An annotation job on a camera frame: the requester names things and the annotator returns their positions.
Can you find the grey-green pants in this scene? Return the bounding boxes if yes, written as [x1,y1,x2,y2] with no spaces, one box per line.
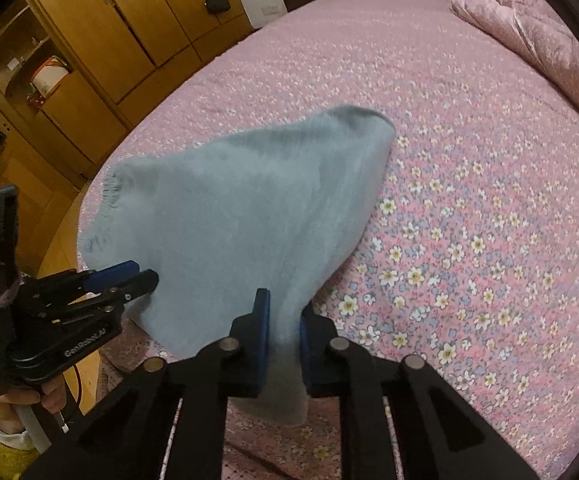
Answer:
[79,105,395,426]

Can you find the yellow sleeve forearm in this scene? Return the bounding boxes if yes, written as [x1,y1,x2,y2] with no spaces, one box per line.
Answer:
[0,430,40,480]

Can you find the left hand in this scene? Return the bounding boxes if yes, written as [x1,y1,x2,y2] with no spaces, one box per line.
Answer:
[0,375,67,434]

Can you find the pink floral bed sheet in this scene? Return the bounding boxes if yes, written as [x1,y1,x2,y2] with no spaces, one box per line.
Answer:
[79,0,579,479]

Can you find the wooden wardrobe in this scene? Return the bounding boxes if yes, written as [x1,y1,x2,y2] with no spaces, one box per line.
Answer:
[0,0,256,281]

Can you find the pink floral duvet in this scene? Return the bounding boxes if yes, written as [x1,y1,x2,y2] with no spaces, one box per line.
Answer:
[452,0,579,108]

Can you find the black bag on wardrobe handle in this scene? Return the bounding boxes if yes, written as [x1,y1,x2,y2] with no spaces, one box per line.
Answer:
[204,0,232,15]

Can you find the wall socket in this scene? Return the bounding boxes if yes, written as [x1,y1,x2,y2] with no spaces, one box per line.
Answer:
[261,6,280,15]

